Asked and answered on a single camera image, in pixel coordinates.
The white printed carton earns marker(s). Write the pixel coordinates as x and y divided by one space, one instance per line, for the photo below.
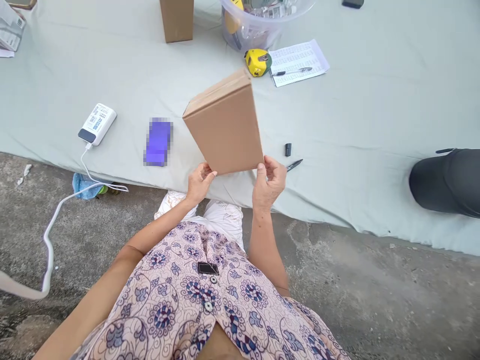
10 26

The black cap hat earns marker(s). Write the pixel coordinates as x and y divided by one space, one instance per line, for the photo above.
446 182

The yellow tape measure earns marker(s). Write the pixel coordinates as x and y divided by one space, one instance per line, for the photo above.
257 62

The black utility knife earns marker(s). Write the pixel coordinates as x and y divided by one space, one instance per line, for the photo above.
294 165

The person's left hand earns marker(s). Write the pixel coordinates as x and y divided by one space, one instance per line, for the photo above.
197 186

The small black device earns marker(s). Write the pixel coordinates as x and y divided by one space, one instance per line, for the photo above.
353 3

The small black cap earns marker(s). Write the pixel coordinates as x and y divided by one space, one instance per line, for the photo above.
288 149

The pale green cloth sheet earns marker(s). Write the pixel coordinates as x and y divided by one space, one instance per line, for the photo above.
375 123

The white power bank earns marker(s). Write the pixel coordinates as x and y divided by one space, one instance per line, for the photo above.
97 124

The blue patterned cloth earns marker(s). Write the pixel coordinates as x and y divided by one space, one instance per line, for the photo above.
85 186

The clear ballpoint pen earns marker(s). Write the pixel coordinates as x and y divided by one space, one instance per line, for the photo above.
292 71

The smartphone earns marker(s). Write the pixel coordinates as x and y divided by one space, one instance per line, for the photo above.
159 141

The clear plastic bucket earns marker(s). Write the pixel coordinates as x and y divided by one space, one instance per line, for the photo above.
258 20

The person's right hand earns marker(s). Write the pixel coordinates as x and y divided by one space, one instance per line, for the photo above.
270 185

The tall brown cardboard box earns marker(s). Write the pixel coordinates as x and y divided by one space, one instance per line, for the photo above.
176 19

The person's legs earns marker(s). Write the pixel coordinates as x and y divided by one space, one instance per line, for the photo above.
213 215

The printed paper sheet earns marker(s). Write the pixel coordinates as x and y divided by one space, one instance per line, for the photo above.
300 62

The person's body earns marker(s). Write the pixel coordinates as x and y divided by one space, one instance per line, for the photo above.
210 296

